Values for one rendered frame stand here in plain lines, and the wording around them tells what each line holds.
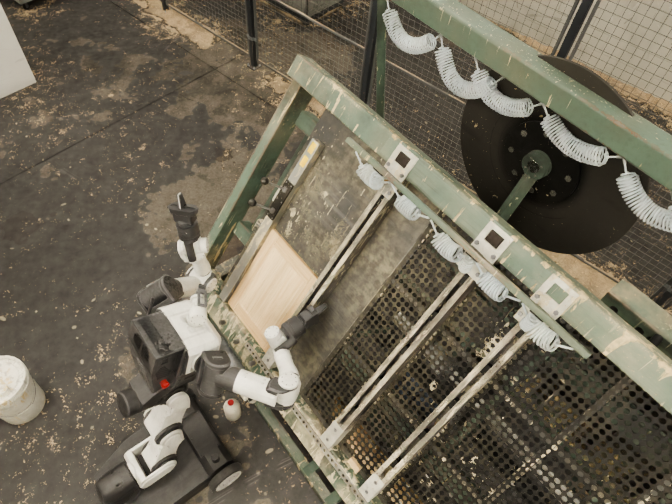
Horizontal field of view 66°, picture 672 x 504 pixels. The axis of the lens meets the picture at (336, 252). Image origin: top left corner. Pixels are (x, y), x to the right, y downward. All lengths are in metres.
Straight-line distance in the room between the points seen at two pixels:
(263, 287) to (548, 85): 1.48
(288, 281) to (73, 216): 2.45
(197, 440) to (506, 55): 2.46
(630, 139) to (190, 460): 2.58
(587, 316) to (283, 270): 1.30
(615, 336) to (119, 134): 4.27
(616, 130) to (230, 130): 3.64
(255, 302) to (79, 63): 3.96
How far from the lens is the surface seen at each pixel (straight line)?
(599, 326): 1.73
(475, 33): 2.07
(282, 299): 2.41
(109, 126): 5.13
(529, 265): 1.75
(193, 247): 2.20
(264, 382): 1.98
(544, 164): 2.09
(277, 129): 2.41
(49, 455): 3.57
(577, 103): 1.90
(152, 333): 2.06
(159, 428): 2.67
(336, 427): 2.28
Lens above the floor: 3.18
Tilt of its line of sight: 54 degrees down
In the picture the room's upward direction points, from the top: 7 degrees clockwise
